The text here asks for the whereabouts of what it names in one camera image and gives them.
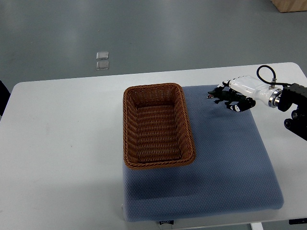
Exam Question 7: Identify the lower metal floor plate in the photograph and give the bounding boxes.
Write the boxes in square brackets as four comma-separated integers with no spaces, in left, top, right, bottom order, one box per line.
[96,60,109,70]

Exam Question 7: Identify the wooden box corner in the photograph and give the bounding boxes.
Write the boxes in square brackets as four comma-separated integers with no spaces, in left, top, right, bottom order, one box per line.
[271,0,307,13]

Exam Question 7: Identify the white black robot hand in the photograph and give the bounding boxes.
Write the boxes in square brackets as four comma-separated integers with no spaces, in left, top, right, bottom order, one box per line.
[217,76,282,112]

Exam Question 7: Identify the brown wicker basket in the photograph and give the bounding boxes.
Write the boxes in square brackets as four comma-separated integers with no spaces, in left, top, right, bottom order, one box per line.
[123,83,196,170]

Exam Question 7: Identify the black table control panel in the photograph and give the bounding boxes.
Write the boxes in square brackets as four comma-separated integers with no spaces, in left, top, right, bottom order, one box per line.
[289,218,307,225]

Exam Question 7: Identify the black object at left edge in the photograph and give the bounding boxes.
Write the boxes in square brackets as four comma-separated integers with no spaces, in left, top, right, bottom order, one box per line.
[0,81,11,116]

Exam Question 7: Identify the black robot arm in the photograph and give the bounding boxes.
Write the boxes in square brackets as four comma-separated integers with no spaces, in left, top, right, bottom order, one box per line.
[277,83,307,140]

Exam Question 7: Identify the white table leg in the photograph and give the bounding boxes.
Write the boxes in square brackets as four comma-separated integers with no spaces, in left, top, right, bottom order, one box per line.
[250,222,264,230]

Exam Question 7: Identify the dark toy crocodile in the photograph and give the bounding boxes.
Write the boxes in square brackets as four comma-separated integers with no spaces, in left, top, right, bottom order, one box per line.
[207,88,245,105]

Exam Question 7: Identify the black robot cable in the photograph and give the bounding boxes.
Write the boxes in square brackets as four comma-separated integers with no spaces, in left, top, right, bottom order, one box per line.
[256,65,293,88]

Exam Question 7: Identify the upper metal floor plate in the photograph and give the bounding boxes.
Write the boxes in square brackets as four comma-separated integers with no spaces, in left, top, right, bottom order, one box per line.
[96,51,109,60]

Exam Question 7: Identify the metal floor plate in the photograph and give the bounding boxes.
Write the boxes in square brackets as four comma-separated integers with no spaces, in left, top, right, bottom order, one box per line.
[96,51,109,60]
[96,60,109,70]

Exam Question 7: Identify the blue foam cushion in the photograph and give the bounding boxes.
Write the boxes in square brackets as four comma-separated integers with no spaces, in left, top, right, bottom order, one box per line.
[123,85,283,222]

